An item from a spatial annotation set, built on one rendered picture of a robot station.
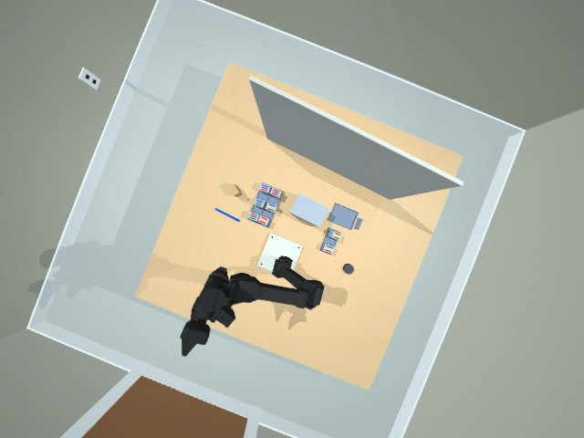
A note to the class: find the tan rectangular block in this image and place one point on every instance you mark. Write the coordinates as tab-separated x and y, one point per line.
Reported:
235	190

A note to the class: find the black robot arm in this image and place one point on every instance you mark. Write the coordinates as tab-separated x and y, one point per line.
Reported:
220	293

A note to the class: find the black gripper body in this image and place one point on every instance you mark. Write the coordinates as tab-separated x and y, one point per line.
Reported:
197	331

